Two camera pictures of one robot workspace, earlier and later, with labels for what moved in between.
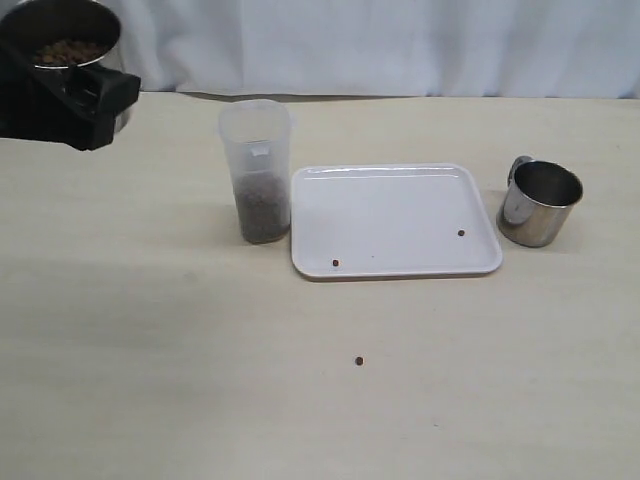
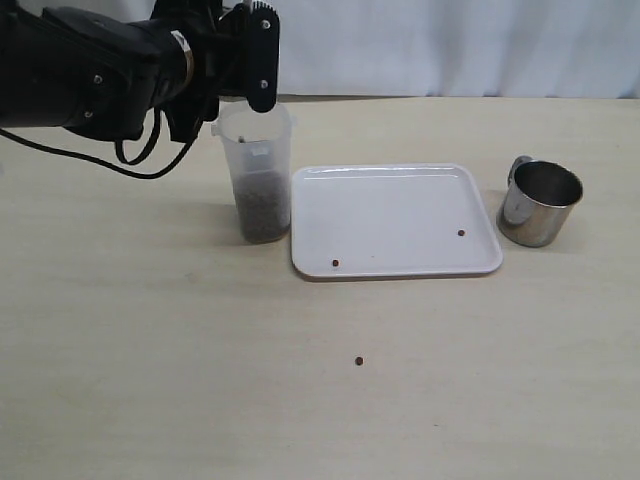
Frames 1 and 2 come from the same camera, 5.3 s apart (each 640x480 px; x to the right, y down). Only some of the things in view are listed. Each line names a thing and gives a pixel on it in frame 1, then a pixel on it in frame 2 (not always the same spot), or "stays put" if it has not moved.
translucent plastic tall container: (258, 138) stays put
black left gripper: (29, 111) → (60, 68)
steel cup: (537, 201) stays put
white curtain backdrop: (546, 49) stays put
